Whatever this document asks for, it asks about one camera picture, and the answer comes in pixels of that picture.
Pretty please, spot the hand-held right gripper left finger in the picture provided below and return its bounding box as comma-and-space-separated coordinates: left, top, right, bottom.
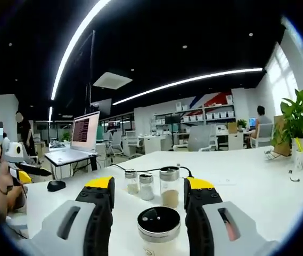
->
31, 175, 116, 256

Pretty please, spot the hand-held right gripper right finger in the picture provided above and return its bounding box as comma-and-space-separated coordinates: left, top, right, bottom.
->
184, 177, 280, 256

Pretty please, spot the large seasoning bottle white powder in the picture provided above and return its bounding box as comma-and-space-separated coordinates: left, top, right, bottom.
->
137, 206, 182, 256

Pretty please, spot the large seasoning bottle brown powder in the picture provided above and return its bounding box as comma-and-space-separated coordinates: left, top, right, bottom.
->
159, 166, 181, 209

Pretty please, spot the small seasoning bottle white powder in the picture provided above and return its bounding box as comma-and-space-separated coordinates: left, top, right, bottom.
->
139, 173, 155, 201

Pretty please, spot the small seasoning bottle beige powder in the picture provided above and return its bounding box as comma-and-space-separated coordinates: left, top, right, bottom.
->
124, 169, 138, 195

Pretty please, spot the person's left hand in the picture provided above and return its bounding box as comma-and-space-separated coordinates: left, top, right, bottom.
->
6, 183, 27, 213

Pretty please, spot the black computer mouse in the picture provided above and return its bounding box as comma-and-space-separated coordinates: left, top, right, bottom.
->
46, 180, 67, 193

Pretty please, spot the open white laptop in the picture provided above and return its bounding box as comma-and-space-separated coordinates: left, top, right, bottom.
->
44, 111, 101, 165

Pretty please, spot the white office chair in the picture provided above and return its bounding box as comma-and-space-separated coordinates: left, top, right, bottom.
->
125, 130, 143, 155
110, 130, 125, 157

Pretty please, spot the small hanging screen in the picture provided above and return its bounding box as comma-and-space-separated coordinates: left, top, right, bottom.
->
89, 98, 113, 115

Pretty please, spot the small black object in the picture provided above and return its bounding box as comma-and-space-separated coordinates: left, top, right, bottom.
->
288, 169, 301, 182

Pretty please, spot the grey office chair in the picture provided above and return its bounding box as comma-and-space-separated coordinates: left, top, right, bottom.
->
172, 124, 218, 153

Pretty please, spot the white paper cup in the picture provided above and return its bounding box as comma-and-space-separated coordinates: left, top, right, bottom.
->
294, 149, 303, 172

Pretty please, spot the light office chair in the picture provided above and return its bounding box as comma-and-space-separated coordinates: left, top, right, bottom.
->
252, 123, 274, 148

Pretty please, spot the ceiling air vent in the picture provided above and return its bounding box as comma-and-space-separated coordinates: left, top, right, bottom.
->
92, 70, 134, 91

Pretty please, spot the brown paper bag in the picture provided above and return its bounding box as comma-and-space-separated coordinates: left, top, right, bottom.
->
273, 115, 293, 157

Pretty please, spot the long ceiling light strip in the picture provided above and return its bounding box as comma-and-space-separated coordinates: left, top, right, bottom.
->
112, 67, 264, 106
50, 0, 112, 101

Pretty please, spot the row of white storage boxes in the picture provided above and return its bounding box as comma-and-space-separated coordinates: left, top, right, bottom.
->
176, 95, 236, 122

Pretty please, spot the white storage shelf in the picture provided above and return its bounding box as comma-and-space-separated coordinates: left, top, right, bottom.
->
153, 102, 236, 134

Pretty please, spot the black monitor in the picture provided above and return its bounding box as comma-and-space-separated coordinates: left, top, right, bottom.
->
164, 114, 182, 125

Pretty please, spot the green leafy plant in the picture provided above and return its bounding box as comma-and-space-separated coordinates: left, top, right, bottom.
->
270, 89, 303, 150

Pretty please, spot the window with white blinds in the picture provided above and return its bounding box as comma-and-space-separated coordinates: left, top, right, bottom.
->
266, 44, 300, 114

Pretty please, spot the black cable with plug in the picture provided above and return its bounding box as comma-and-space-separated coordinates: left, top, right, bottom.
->
110, 163, 195, 179

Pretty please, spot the white tangled cable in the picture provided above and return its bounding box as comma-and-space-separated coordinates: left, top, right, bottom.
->
264, 149, 282, 161

